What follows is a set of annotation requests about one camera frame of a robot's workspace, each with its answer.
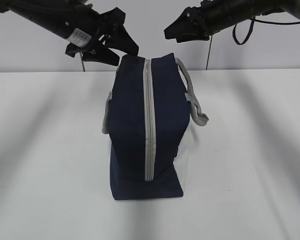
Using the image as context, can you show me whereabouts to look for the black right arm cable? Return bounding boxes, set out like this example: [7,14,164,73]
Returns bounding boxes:
[232,11,300,46]

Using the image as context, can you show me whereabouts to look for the navy blue lunch bag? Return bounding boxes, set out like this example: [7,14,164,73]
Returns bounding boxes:
[102,53,209,201]

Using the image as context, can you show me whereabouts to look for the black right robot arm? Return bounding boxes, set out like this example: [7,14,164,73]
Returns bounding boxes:
[164,0,300,43]

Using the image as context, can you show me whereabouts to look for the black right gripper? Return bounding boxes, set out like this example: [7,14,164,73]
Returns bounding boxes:
[163,1,213,43]

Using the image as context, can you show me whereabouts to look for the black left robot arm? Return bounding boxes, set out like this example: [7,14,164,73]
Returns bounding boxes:
[0,0,139,66]

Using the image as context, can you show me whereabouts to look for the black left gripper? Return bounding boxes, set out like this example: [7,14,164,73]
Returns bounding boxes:
[65,6,139,66]

